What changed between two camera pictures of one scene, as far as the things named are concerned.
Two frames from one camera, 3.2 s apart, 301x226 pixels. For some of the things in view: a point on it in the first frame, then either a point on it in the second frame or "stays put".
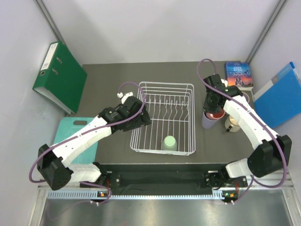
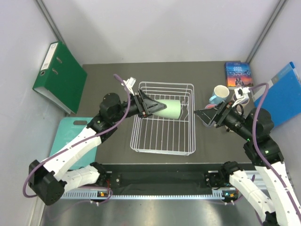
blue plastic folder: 279,100 stays put
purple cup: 207,123 stays put
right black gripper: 207,108 to 207,115
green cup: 170,143 to 172,111
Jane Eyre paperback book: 238,74 stays put
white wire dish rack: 171,107 stays put
